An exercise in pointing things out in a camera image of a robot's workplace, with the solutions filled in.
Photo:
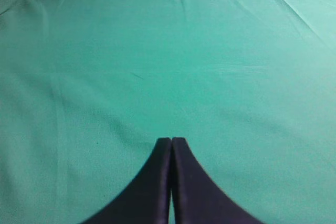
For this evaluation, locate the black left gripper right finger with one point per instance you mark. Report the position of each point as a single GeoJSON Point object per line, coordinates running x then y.
{"type": "Point", "coordinates": [196, 198]}

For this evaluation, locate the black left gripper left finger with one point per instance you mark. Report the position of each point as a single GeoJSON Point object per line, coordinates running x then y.
{"type": "Point", "coordinates": [146, 199]}

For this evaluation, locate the green cloth backdrop and cover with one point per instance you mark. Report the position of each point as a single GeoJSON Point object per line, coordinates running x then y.
{"type": "Point", "coordinates": [87, 87]}

